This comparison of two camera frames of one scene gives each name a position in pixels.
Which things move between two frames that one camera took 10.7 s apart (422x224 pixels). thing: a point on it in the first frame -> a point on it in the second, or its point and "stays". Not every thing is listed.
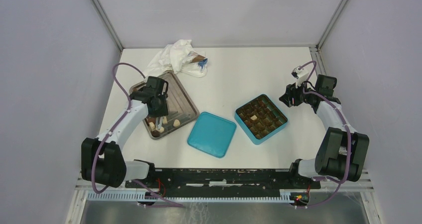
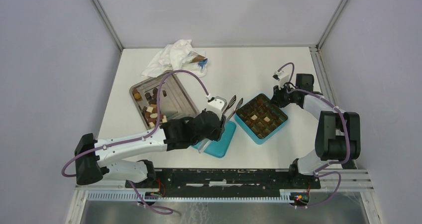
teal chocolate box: x=260 y=118 stays
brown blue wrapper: x=195 y=57 stays
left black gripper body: x=162 y=109 -> x=215 y=135
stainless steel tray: x=182 y=107 stays
